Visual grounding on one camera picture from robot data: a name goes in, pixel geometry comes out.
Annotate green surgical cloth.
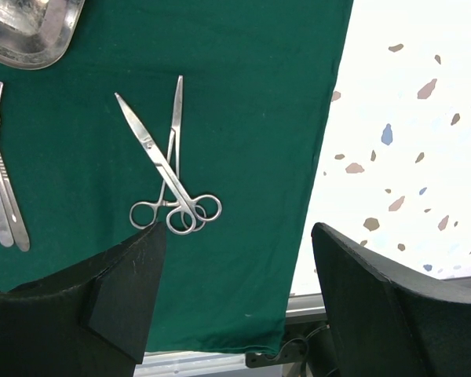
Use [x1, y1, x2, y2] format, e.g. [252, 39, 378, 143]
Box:
[0, 1, 352, 353]

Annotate steel hemostat forceps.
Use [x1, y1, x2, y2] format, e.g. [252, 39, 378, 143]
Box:
[129, 75, 184, 229]

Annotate aluminium frame rail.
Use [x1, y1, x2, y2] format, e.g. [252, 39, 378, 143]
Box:
[133, 274, 471, 377]

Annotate steel surgical scissors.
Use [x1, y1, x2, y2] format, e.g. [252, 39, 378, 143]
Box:
[115, 93, 222, 236]

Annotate steel instrument tray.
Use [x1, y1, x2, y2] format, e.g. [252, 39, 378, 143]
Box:
[0, 0, 85, 70]

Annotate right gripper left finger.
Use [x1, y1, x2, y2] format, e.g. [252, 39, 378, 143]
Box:
[0, 223, 166, 376]

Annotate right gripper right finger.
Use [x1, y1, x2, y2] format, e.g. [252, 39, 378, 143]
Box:
[312, 223, 471, 376]

